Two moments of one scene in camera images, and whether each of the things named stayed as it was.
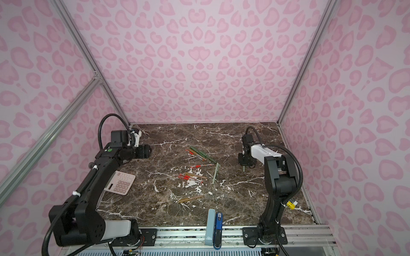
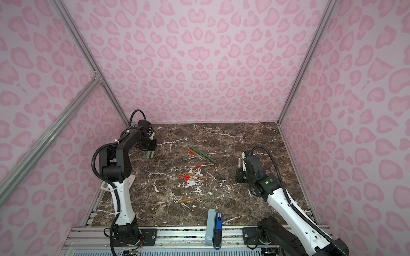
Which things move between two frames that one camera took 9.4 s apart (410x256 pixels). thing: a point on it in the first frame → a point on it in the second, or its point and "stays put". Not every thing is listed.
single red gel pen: x=197 y=166 stays put
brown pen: x=181 y=200 stays put
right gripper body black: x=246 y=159 → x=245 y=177
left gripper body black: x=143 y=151 → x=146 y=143
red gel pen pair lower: x=192 y=180 stays put
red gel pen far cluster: x=192 y=153 stays put
